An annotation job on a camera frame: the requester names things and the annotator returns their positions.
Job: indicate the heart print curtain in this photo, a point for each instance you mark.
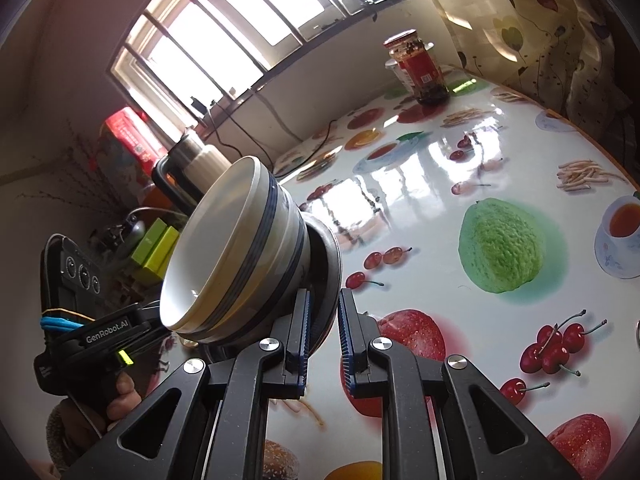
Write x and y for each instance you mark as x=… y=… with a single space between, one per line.
x=525 y=25

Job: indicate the cream electric kettle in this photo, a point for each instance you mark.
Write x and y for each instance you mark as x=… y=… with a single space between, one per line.
x=195 y=170

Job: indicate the lime green box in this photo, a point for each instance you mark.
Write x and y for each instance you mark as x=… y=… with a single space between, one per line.
x=165 y=255

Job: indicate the person's left forearm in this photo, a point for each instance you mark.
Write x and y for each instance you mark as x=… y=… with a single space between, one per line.
x=57 y=440

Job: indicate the red label glass jar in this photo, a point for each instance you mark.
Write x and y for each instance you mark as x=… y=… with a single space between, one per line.
x=420 y=70

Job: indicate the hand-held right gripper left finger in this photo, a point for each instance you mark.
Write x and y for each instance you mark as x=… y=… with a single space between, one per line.
x=300 y=340

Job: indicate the barred window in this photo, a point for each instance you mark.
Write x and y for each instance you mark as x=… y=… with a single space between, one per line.
x=225 y=25

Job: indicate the red package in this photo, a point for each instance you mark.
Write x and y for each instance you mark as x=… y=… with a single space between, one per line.
x=130 y=137

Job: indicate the dried twig bunch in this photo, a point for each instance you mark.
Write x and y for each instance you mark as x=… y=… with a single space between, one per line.
x=75 y=170

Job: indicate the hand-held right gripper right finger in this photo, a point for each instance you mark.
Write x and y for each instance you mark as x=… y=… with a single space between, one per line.
x=347 y=340

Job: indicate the white printed cup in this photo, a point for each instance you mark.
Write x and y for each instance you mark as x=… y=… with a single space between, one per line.
x=392 y=69

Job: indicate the person's left hand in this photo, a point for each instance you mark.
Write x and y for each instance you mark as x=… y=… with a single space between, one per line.
x=122 y=397

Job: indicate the white bowl with blue stripes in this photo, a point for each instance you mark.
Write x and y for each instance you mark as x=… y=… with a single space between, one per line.
x=280 y=260
x=200 y=260

